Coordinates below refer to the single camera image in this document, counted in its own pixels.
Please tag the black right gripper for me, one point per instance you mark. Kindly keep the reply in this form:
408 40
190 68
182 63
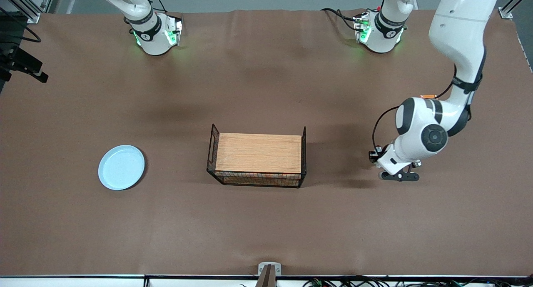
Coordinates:
19 57

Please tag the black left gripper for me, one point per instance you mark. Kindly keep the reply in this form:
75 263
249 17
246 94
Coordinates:
374 155

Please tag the light blue plate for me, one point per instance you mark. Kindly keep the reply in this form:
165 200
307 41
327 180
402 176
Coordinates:
120 167

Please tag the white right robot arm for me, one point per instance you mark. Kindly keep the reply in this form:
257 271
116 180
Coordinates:
152 33

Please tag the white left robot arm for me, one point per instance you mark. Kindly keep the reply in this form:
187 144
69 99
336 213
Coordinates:
458 28

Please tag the brown table cover sheet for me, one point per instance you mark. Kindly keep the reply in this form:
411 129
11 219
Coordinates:
266 220

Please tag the white table edge rail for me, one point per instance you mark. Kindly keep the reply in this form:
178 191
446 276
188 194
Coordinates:
83 283

